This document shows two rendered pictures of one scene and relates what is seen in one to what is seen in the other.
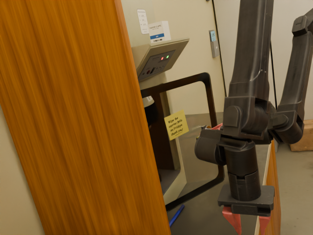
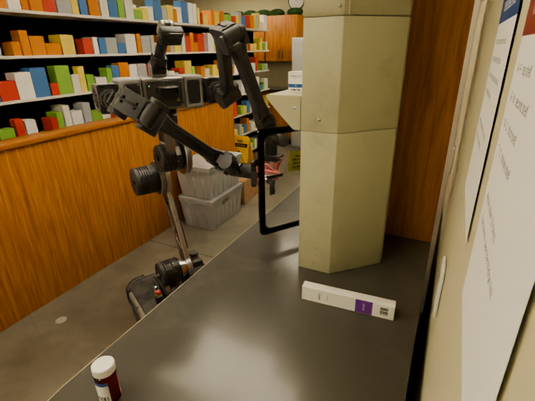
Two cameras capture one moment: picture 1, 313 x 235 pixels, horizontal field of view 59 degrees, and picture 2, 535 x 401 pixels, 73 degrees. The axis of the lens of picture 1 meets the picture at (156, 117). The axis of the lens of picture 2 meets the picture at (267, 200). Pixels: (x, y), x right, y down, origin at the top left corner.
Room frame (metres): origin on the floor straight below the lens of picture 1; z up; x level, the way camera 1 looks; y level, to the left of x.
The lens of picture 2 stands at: (2.11, -0.19, 1.64)
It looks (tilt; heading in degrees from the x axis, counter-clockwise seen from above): 23 degrees down; 179
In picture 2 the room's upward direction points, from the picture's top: 1 degrees counter-clockwise
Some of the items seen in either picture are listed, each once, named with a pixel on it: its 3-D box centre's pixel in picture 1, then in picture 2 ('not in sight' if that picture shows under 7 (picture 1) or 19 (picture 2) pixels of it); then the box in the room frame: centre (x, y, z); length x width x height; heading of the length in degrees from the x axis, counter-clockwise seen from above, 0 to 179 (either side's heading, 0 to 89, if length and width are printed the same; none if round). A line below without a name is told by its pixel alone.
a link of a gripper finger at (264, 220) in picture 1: (253, 216); not in sight; (0.48, -0.15, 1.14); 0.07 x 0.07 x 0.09; 62
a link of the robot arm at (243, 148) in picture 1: (238, 155); not in sight; (0.49, -0.14, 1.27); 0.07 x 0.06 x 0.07; 34
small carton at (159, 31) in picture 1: (159, 32); (298, 81); (0.91, -0.06, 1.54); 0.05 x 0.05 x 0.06; 63
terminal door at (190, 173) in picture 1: (182, 142); (294, 178); (0.84, -0.07, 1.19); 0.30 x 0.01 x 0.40; 119
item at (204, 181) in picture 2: not in sight; (210, 173); (-1.34, -0.70, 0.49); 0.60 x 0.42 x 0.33; 152
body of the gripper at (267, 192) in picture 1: (244, 184); not in sight; (0.49, -0.14, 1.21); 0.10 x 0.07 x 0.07; 62
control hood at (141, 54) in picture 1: (159, 59); (302, 105); (0.88, -0.04, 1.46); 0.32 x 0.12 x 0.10; 152
